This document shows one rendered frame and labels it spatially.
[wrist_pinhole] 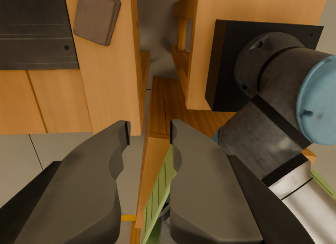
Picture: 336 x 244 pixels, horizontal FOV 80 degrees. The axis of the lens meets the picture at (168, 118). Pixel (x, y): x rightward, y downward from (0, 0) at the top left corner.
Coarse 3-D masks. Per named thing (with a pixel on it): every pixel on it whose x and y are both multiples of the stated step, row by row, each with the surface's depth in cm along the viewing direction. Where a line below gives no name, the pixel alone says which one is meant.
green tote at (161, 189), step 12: (168, 156) 73; (168, 168) 68; (156, 180) 79; (168, 180) 64; (324, 180) 78; (156, 192) 75; (168, 192) 62; (156, 204) 71; (144, 216) 84; (156, 216) 67; (144, 228) 78; (156, 228) 82; (144, 240) 73; (156, 240) 77
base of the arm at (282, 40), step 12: (264, 36) 41; (276, 36) 40; (288, 36) 40; (252, 48) 42; (264, 48) 41; (276, 48) 38; (288, 48) 36; (240, 60) 44; (252, 60) 41; (264, 60) 38; (240, 72) 44; (252, 72) 40; (240, 84) 46; (252, 84) 41; (252, 96) 45
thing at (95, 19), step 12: (84, 0) 40; (96, 0) 41; (108, 0) 41; (84, 12) 41; (96, 12) 42; (108, 12) 42; (84, 24) 42; (96, 24) 43; (108, 24) 43; (84, 36) 44; (96, 36) 44; (108, 36) 45
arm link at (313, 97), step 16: (304, 48) 34; (272, 64) 35; (288, 64) 32; (304, 64) 29; (320, 64) 27; (272, 80) 33; (288, 80) 30; (304, 80) 27; (320, 80) 25; (256, 96) 34; (272, 96) 31; (288, 96) 29; (304, 96) 27; (320, 96) 25; (272, 112) 30; (288, 112) 29; (304, 112) 27; (320, 112) 26; (288, 128) 29; (304, 128) 27; (320, 128) 27; (304, 144) 30; (320, 144) 29
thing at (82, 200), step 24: (120, 120) 12; (96, 144) 10; (120, 144) 11; (72, 168) 8; (96, 168) 8; (120, 168) 10; (48, 192) 7; (72, 192) 7; (96, 192) 7; (48, 216) 6; (72, 216) 6; (96, 216) 6; (120, 216) 8; (24, 240) 6; (48, 240) 6; (72, 240) 6; (96, 240) 6
